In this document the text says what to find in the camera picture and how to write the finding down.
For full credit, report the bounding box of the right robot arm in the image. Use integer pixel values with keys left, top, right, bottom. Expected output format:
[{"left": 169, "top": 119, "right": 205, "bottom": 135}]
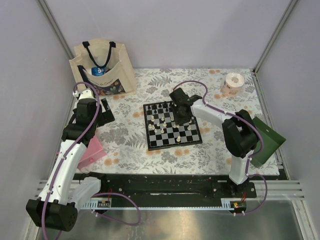
[{"left": 169, "top": 87, "right": 264, "bottom": 198}]

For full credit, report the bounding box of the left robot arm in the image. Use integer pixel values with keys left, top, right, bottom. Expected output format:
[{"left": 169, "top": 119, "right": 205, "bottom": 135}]
[{"left": 26, "top": 98, "right": 115, "bottom": 232}]

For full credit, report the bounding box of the black magnetic chess board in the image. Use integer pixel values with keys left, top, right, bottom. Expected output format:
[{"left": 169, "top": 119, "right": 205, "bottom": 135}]
[{"left": 143, "top": 101, "right": 203, "bottom": 151}]

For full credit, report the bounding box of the floral patterned table mat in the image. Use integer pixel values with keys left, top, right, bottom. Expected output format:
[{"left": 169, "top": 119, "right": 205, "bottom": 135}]
[{"left": 81, "top": 68, "right": 264, "bottom": 175}]

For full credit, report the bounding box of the pink plastic box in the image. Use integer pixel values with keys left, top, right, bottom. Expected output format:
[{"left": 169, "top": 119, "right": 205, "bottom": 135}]
[{"left": 77, "top": 135, "right": 107, "bottom": 170}]

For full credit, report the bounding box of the pink wrapped toilet paper roll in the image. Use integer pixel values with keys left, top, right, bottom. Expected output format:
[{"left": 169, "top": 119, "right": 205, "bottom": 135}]
[{"left": 221, "top": 72, "right": 245, "bottom": 97}]

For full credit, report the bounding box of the cream canvas tote bag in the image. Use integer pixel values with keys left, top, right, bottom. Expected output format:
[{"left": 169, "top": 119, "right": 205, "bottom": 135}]
[{"left": 69, "top": 38, "right": 137, "bottom": 96}]

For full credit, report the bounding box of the dark green plastic box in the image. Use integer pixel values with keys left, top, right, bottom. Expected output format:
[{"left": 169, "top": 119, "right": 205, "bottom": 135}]
[{"left": 251, "top": 116, "right": 286, "bottom": 168}]

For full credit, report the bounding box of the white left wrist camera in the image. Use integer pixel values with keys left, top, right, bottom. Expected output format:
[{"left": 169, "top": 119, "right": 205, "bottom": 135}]
[{"left": 72, "top": 88, "right": 95, "bottom": 101}]

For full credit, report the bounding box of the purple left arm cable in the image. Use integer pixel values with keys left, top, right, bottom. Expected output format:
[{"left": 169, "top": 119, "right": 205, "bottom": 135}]
[{"left": 41, "top": 81, "right": 142, "bottom": 240}]

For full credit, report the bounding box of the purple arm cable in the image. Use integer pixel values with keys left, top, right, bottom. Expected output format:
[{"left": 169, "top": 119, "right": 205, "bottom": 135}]
[
  {"left": 172, "top": 80, "right": 268, "bottom": 216},
  {"left": 41, "top": 81, "right": 142, "bottom": 240}
]

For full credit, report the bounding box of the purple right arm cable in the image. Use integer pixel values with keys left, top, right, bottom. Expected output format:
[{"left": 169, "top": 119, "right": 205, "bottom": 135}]
[{"left": 172, "top": 80, "right": 268, "bottom": 216}]

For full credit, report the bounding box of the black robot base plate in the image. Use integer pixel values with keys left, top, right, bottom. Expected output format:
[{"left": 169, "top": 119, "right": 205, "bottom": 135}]
[{"left": 73, "top": 172, "right": 257, "bottom": 209}]

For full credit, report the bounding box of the white slotted cable duct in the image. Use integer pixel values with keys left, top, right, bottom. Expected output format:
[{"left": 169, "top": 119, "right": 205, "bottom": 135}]
[{"left": 81, "top": 198, "right": 112, "bottom": 210}]

